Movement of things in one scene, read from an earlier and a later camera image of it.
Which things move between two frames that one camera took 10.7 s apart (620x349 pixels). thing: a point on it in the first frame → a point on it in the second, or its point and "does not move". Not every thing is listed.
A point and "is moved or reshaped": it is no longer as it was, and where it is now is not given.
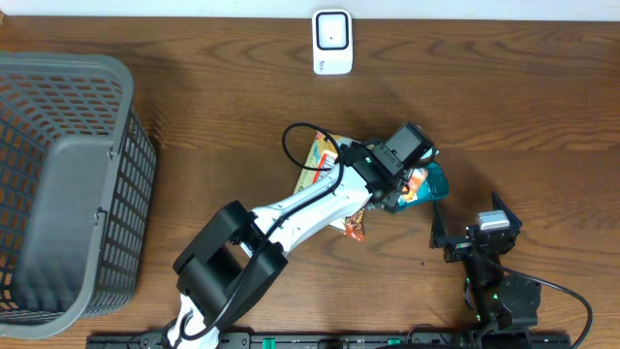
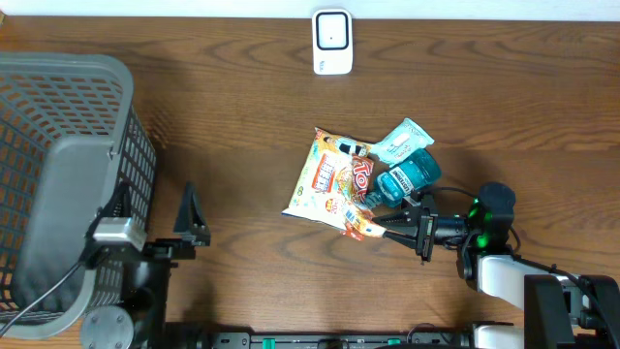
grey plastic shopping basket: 77,176 does not move
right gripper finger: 438,234 → 406,239
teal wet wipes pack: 429,154 is moved or reshaped
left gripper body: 399,188 → 162,253
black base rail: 266,340 does not move
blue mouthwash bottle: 436,186 is moved or reshaped
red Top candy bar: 355,225 is moved or reshaped
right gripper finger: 498,204 → 405,219
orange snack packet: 418,176 → 360,223
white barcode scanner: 332,42 does not move
